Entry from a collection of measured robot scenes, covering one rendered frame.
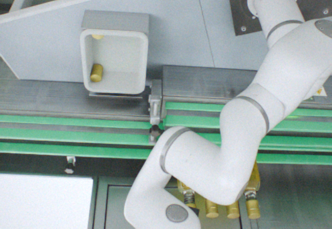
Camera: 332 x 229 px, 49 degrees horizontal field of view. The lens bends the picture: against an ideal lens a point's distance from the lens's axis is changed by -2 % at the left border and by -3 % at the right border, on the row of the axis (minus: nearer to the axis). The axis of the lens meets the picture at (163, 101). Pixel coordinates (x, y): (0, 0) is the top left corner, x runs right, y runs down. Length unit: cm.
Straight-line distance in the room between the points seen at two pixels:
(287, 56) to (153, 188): 31
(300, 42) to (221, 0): 39
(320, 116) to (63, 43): 78
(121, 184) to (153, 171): 54
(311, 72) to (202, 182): 25
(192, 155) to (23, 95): 71
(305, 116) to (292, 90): 50
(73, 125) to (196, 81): 38
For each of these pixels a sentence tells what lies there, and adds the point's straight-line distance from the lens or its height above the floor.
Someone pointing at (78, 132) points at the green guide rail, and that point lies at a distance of 110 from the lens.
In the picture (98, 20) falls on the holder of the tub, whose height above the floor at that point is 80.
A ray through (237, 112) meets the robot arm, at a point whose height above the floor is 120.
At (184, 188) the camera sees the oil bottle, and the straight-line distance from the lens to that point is 104.
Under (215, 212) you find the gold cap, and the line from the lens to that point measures 102.
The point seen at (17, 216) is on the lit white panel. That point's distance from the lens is 118.
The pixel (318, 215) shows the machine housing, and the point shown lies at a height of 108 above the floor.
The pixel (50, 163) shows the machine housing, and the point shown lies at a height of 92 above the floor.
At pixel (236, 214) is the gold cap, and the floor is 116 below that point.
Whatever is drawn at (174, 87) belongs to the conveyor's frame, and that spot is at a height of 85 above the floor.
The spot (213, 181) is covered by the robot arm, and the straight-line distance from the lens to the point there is 58.
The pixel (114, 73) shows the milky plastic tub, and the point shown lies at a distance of 113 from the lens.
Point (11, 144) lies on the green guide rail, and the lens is 120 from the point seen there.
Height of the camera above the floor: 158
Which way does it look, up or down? 41 degrees down
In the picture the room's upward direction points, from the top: 179 degrees clockwise
